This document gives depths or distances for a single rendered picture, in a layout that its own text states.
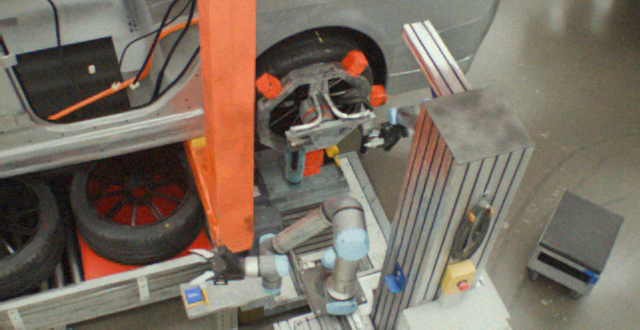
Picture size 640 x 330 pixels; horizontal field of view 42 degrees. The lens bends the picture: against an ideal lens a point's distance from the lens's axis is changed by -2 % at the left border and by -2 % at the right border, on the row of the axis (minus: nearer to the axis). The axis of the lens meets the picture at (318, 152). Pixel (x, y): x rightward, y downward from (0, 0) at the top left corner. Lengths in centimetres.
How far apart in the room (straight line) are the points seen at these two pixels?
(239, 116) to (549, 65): 304
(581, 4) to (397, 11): 271
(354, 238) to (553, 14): 363
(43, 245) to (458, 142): 225
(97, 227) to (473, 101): 212
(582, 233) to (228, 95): 217
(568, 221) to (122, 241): 224
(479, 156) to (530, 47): 350
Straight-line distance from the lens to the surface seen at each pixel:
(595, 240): 448
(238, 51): 289
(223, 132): 318
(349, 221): 285
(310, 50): 378
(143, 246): 400
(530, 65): 570
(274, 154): 459
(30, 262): 401
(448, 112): 245
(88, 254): 424
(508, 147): 241
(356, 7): 370
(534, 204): 494
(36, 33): 441
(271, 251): 313
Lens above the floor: 380
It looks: 51 degrees down
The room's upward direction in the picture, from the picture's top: 6 degrees clockwise
